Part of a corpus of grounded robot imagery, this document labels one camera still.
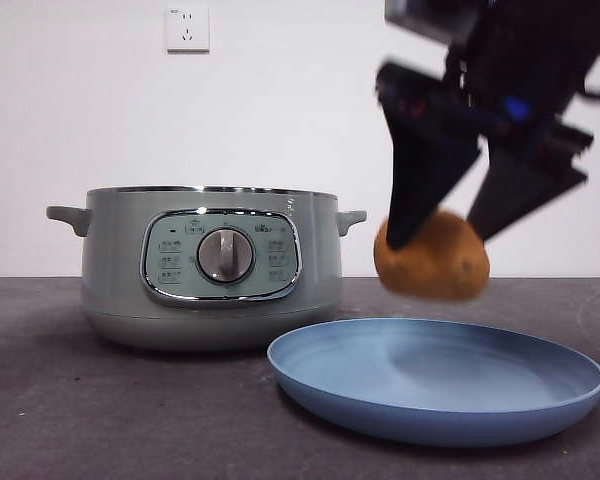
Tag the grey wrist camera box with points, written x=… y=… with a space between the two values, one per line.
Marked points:
x=420 y=17

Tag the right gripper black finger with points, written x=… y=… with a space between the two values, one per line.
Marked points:
x=420 y=170
x=515 y=190

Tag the brown potato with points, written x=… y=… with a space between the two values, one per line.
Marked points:
x=435 y=265

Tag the blue round plate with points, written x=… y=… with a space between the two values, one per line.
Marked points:
x=380 y=380

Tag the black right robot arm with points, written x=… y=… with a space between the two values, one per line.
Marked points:
x=530 y=50

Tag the pale green electric steamer pot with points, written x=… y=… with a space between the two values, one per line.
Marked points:
x=115 y=260

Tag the white wall socket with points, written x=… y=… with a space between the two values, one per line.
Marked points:
x=187 y=30

